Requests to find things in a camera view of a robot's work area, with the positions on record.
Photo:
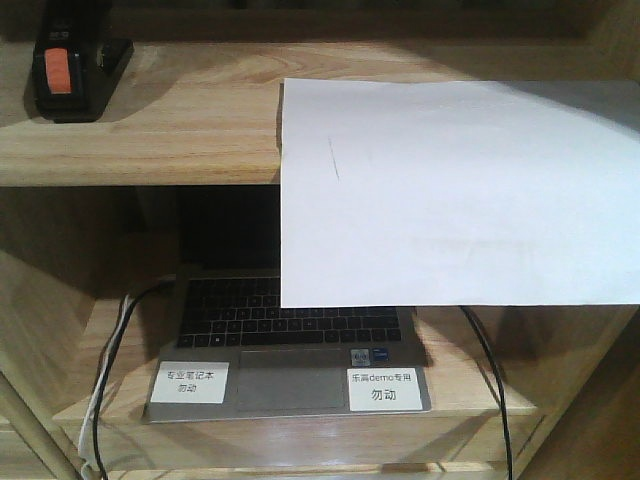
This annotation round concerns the white paper sheets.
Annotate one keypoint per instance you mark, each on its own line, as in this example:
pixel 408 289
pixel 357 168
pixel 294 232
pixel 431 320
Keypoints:
pixel 459 193

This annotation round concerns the black stapler orange button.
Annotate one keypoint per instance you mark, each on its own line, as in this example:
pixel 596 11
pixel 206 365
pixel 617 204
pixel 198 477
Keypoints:
pixel 75 68

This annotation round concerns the silver laptop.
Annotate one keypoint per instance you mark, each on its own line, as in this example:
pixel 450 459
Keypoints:
pixel 284 362

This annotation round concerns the white label right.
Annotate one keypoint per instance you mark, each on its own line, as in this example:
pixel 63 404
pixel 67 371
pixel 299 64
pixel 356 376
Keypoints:
pixel 383 390

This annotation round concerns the white label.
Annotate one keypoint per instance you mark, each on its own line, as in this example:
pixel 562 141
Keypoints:
pixel 383 390
pixel 190 382

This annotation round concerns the white label left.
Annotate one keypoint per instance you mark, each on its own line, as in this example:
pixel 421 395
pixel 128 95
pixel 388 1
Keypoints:
pixel 190 382

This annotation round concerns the wooden shelf unit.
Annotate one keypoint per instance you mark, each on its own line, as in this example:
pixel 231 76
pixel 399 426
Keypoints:
pixel 87 216

